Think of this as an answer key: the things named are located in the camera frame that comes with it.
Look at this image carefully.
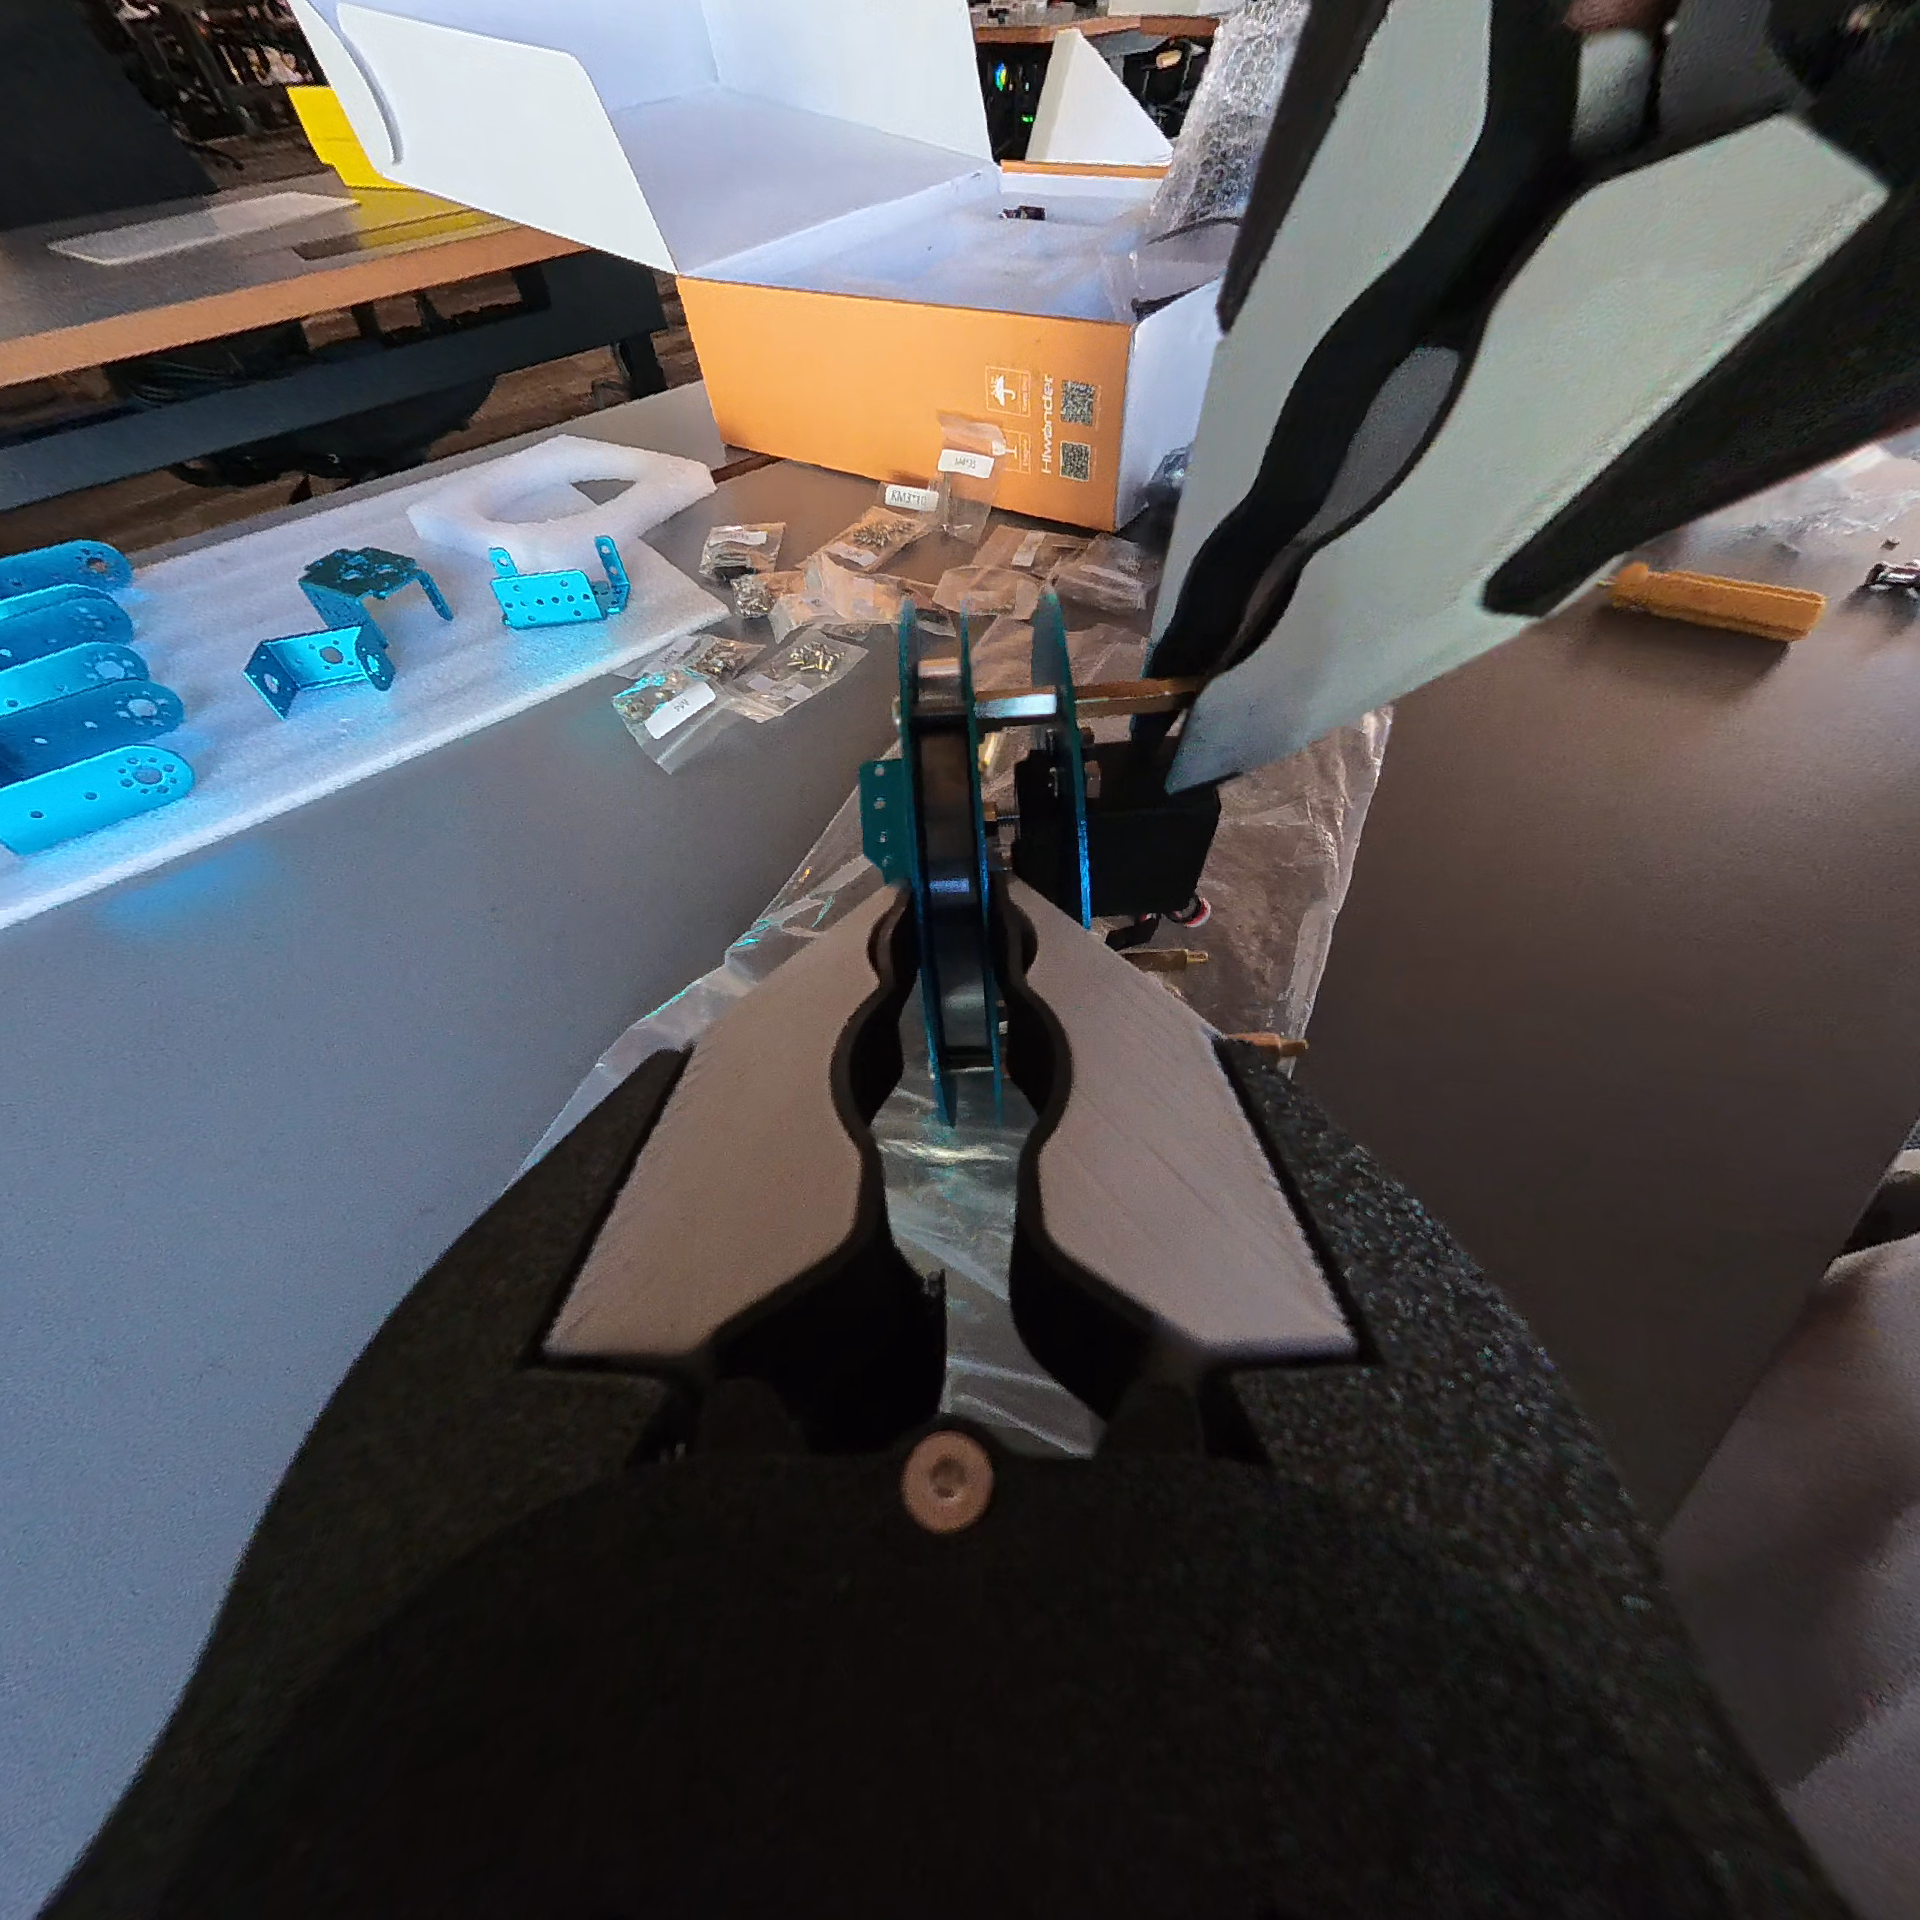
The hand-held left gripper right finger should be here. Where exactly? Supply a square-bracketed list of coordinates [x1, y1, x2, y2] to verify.
[1006, 878, 1364, 1366]

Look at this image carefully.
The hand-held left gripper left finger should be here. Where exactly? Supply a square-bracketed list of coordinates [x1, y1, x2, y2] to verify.
[540, 881, 912, 1369]

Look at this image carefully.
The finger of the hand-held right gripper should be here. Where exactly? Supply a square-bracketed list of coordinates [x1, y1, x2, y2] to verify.
[1142, 0, 1580, 689]
[1162, 108, 1894, 801]

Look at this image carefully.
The blue round base assembly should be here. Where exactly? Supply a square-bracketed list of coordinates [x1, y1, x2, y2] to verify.
[854, 588, 1309, 1126]

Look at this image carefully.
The grey desk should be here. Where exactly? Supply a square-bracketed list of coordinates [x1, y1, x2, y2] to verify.
[0, 382, 1920, 1920]

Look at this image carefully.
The wooden-edged office desk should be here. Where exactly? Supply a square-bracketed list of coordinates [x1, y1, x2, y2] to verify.
[0, 164, 670, 496]

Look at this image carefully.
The bubble wrap bag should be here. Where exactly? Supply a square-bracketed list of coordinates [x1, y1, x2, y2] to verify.
[1153, 0, 1306, 226]

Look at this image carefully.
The large clear plastic bag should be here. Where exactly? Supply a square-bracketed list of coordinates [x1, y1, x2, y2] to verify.
[525, 705, 1397, 1456]

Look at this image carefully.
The white foam box insert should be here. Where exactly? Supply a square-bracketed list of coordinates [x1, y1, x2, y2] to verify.
[681, 157, 1186, 324]

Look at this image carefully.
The pile of small screw bags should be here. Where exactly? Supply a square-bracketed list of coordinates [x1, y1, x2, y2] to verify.
[613, 408, 1157, 776]

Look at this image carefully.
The orange cardboard box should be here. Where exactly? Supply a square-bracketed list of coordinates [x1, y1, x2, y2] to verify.
[286, 0, 1224, 536]

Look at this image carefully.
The white foam sheet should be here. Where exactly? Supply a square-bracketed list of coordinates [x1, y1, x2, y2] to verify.
[0, 539, 728, 933]

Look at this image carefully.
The white foam cutout piece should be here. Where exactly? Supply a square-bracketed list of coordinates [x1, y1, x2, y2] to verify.
[407, 435, 718, 561]

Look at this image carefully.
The clear acrylic plate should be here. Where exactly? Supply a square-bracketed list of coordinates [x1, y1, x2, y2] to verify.
[47, 192, 290, 270]

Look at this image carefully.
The black slanted board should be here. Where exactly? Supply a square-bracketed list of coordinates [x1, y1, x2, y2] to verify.
[0, 0, 214, 234]

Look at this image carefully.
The bagged black cable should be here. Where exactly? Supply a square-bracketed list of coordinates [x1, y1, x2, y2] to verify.
[1102, 210, 1248, 320]

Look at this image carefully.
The yellow-handled screwdriver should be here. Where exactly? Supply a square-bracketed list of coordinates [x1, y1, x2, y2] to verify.
[1606, 563, 1828, 645]

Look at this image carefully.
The blue long U bracket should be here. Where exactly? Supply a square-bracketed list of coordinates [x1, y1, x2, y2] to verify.
[486, 536, 632, 633]

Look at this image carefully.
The blue small bracket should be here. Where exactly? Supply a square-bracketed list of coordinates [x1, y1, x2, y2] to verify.
[245, 627, 394, 722]

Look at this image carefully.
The blue multi-hole bracket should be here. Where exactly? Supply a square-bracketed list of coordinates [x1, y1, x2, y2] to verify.
[300, 547, 454, 633]

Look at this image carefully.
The blue round-end side bracket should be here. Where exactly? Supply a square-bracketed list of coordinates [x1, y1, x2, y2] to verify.
[0, 538, 137, 598]
[0, 590, 138, 654]
[0, 641, 154, 713]
[0, 680, 186, 781]
[0, 746, 200, 859]

